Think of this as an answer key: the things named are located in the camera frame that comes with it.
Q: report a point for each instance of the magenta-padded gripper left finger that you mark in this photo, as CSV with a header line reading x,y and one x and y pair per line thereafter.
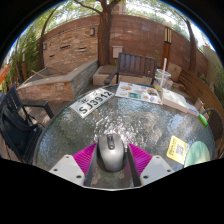
x,y
68,166

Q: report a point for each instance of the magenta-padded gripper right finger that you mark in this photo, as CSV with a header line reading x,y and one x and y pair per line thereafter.
x,y
155,166

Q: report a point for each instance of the grey black computer mouse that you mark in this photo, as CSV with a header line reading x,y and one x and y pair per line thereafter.
x,y
111,155

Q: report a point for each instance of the pale green round mouse pad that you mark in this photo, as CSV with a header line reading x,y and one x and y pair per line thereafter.
x,y
198,153

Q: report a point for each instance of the yellow printed card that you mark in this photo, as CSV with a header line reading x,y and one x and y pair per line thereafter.
x,y
176,150

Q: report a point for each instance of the black metal chair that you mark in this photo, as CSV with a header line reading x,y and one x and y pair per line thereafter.
x,y
15,126

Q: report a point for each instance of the green tube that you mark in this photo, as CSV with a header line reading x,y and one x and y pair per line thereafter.
x,y
203,120

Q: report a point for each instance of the white blue booklet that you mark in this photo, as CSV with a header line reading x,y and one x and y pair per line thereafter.
x,y
194,111

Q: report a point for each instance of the white license plate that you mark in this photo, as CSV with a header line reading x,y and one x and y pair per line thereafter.
x,y
91,102

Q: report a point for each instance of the dark wicker chair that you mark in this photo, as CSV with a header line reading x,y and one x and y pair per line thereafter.
x,y
216,126

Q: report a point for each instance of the colourful sticker sheet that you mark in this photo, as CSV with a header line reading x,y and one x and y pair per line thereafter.
x,y
138,92

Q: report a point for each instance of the stone raised bed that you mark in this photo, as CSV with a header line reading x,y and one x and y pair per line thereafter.
x,y
50,88

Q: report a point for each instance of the clear plastic cup with straw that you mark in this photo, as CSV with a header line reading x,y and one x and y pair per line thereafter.
x,y
162,78

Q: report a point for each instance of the curved wooden bench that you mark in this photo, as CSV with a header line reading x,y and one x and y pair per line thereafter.
x,y
200,90

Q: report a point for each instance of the beige stone slab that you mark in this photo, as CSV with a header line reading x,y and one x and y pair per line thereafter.
x,y
175,71

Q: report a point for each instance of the dark wooden slat chair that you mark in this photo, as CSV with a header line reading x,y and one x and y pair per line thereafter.
x,y
136,65

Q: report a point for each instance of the slender tree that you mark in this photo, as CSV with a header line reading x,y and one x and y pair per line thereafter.
x,y
192,46

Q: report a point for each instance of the large tree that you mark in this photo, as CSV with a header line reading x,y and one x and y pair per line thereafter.
x,y
105,36

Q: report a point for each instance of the grey wall box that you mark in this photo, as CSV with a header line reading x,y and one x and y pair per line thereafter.
x,y
117,51

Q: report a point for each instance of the wooden garden lamp post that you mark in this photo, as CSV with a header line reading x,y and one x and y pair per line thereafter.
x,y
166,43

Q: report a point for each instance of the black wall lamp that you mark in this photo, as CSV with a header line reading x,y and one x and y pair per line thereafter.
x,y
92,31

